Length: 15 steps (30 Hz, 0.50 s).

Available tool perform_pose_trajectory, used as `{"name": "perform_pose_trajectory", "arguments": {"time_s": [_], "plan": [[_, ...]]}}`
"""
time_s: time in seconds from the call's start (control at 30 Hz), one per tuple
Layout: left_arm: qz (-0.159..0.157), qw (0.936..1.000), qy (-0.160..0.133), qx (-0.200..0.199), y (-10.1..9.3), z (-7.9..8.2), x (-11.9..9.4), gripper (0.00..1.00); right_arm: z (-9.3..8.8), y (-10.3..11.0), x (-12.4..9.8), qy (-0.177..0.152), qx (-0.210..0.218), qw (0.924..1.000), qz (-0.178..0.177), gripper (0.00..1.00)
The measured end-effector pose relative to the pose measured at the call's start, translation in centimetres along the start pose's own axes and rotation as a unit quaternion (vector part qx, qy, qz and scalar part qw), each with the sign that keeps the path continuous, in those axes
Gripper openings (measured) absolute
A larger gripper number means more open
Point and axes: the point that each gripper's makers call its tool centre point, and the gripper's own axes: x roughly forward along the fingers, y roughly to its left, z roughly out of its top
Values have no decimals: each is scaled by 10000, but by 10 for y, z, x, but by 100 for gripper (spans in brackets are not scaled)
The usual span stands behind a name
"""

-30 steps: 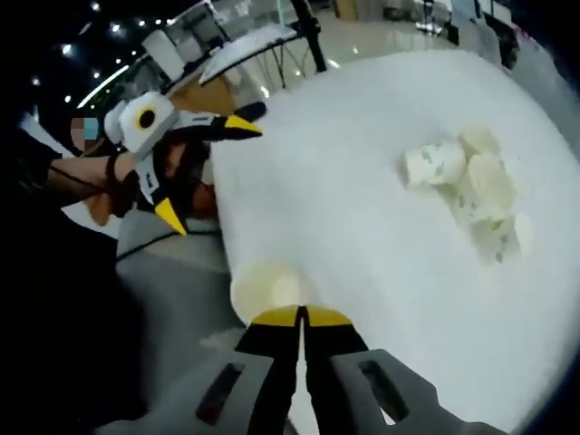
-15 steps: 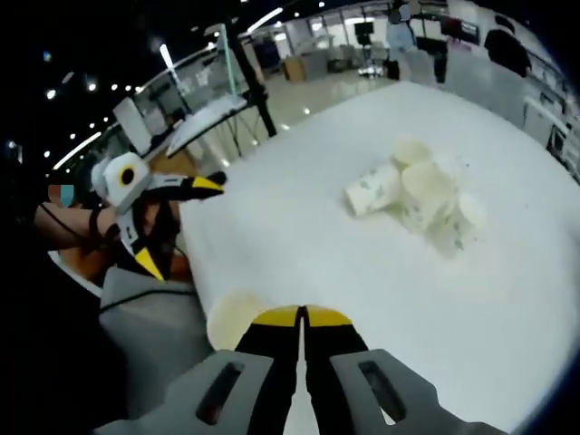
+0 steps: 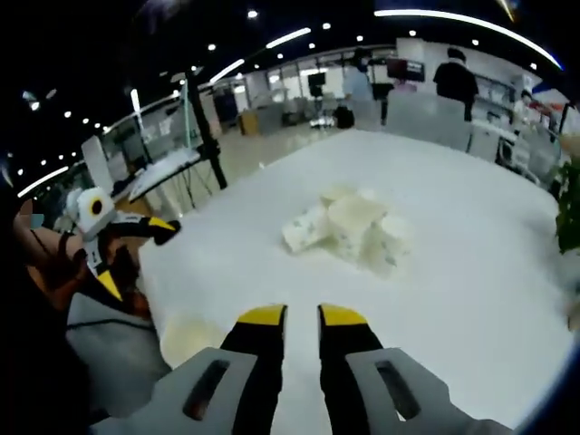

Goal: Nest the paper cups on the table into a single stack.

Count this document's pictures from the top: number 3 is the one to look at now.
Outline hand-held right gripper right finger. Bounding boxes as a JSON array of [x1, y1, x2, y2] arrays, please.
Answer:
[[316, 302, 513, 435]]

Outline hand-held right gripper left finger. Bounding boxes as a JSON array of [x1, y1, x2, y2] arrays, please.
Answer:
[[90, 302, 289, 435]]

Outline white paper cup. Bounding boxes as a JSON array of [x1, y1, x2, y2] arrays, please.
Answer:
[[159, 312, 227, 369]]

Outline pile of paper cups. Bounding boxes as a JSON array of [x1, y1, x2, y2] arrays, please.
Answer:
[[280, 183, 413, 277]]

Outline person's left hand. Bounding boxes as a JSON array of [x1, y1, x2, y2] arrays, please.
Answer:
[[47, 233, 99, 295]]

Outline grey laptop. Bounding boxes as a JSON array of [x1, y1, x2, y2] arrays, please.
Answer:
[[80, 134, 203, 203]]

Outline short ceiling light strip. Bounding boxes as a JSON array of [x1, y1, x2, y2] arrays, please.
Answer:
[[16, 165, 70, 198], [266, 26, 313, 50], [209, 57, 247, 83]]

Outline grey mesh chair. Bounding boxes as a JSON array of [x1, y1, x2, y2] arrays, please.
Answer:
[[65, 289, 176, 421]]

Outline black tripod stand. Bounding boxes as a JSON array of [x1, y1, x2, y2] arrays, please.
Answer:
[[183, 67, 227, 210]]

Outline black bag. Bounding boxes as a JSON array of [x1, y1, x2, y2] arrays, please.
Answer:
[[334, 106, 355, 131]]

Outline black monitor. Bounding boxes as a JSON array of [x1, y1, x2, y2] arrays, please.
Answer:
[[306, 72, 328, 97]]

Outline round ceiling downlights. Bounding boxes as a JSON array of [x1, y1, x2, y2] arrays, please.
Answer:
[[17, 8, 540, 178]]

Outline grey office chair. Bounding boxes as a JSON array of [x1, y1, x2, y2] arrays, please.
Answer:
[[384, 92, 473, 153]]

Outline white cabinet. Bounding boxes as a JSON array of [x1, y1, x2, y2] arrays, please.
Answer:
[[470, 122, 516, 163]]

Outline potted green plant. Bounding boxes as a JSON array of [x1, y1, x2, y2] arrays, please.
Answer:
[[553, 160, 580, 255]]

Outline long curved ceiling light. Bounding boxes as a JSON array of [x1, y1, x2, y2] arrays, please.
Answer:
[[374, 8, 564, 70]]

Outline wall screen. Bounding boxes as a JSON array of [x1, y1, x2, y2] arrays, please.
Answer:
[[386, 57, 427, 83]]

